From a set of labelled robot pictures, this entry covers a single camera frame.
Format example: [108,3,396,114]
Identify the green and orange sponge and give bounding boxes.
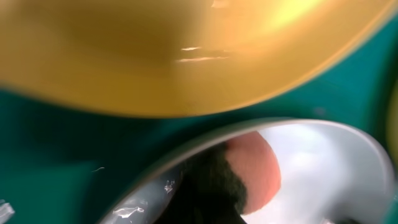
[154,131,281,224]

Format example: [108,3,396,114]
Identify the yellow-green plate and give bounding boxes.
[386,87,397,156]
[1,0,397,118]

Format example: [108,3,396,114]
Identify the light blue plate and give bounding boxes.
[101,118,396,224]

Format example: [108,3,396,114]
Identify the teal plastic tray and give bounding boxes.
[1,19,397,223]

